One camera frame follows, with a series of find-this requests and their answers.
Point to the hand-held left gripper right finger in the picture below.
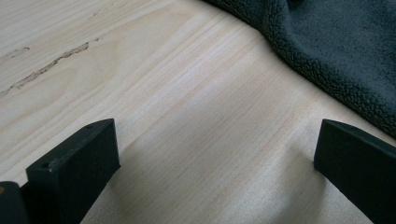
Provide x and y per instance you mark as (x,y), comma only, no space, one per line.
(361,168)

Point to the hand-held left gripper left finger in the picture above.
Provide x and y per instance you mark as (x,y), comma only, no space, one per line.
(71,174)

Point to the yellow and grey towel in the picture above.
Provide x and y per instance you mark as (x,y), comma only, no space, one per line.
(336,43)

